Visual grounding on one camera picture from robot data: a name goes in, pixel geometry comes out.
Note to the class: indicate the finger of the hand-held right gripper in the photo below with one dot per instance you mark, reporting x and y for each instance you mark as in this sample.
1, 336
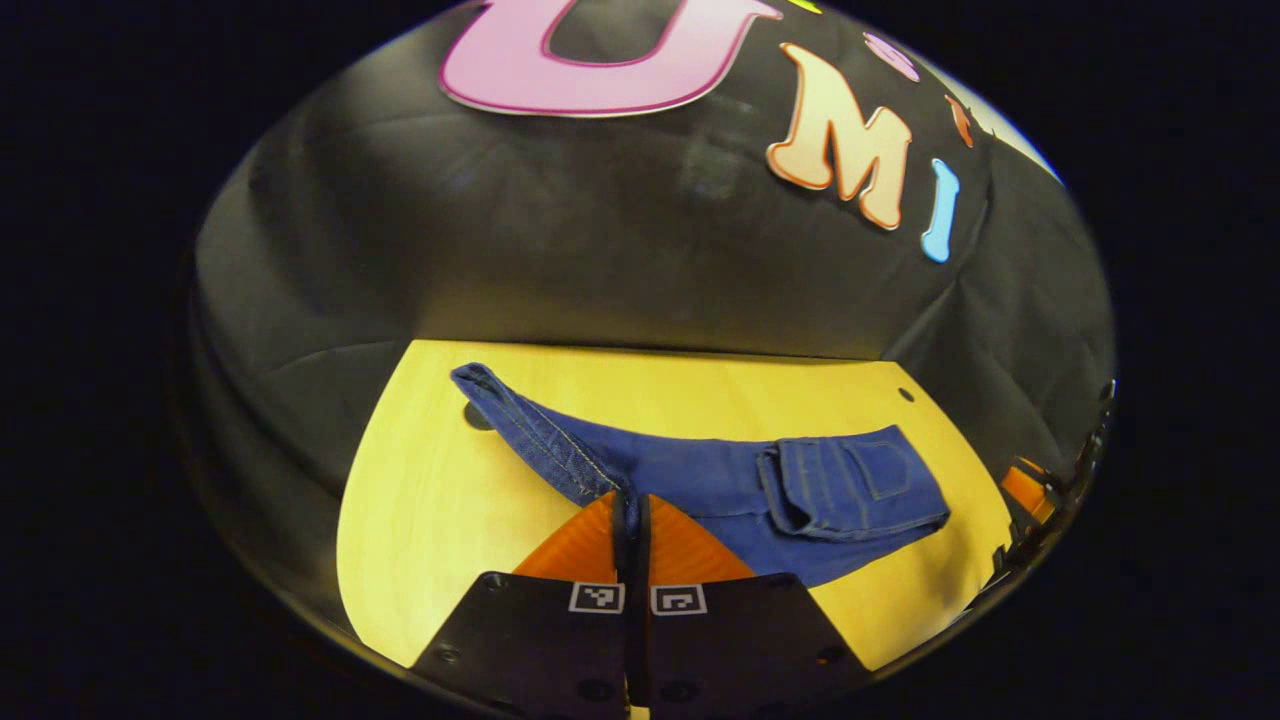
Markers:
1025, 490

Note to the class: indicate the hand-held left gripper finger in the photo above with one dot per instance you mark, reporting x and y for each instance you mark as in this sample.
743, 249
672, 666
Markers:
641, 540
620, 540

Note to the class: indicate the black backdrop cloth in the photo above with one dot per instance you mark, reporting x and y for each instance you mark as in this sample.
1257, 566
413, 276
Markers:
600, 250

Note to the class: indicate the blue jeans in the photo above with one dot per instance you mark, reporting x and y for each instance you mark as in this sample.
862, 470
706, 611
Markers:
700, 480

